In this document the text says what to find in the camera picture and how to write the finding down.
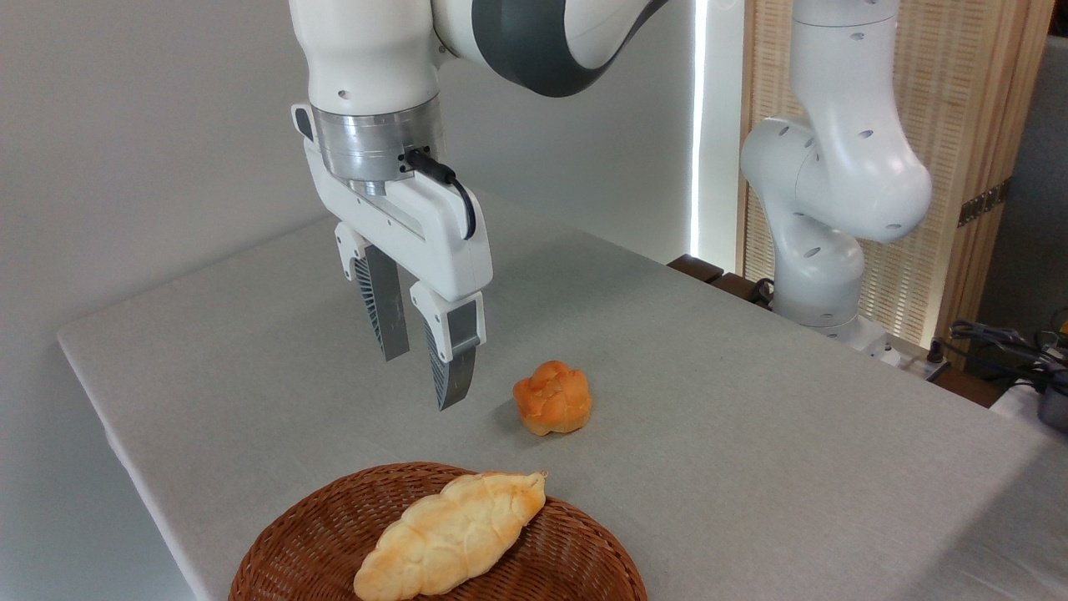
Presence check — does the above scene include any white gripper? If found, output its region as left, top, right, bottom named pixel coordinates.
left=291, top=103, right=494, bottom=412

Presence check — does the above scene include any brown wicker basket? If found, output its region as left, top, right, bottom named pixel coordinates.
left=228, top=462, right=648, bottom=601

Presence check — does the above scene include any long braided pale bread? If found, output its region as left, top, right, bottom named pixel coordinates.
left=353, top=471, right=548, bottom=601

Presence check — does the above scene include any small round orange bread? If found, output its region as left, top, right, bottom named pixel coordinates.
left=512, top=361, right=593, bottom=437

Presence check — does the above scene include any wooden slatted screen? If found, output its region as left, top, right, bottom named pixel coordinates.
left=737, top=0, right=1056, bottom=360

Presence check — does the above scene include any metal screen hinge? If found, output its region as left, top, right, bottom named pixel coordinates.
left=958, top=178, right=1012, bottom=228

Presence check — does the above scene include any black cable bundle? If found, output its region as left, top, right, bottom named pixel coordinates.
left=949, top=320, right=1068, bottom=389

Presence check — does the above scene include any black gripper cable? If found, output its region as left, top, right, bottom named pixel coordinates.
left=400, top=149, right=477, bottom=241

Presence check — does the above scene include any dark wooden base board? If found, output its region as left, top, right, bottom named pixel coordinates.
left=667, top=255, right=775, bottom=311

